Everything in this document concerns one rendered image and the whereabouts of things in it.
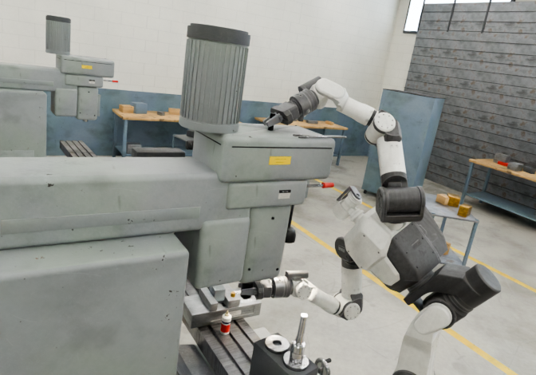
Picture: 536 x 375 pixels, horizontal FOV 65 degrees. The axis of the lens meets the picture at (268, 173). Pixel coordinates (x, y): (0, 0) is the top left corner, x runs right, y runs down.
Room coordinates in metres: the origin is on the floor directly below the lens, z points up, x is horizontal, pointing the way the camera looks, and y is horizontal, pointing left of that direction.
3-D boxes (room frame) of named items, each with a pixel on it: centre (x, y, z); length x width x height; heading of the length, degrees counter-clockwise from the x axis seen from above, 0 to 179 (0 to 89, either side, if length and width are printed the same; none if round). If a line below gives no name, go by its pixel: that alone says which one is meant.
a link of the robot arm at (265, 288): (1.58, -0.07, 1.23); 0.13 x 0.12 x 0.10; 19
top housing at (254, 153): (1.54, 0.03, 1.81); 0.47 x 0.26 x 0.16; 124
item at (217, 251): (1.44, 0.18, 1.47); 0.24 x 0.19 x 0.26; 34
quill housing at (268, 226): (1.55, 0.02, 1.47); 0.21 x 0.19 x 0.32; 34
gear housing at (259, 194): (1.53, 0.05, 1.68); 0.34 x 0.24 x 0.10; 124
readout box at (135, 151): (1.66, 0.45, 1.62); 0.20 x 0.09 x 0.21; 124
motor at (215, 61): (1.41, 0.22, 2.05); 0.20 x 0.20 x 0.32
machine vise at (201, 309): (1.77, 0.12, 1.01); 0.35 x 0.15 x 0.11; 122
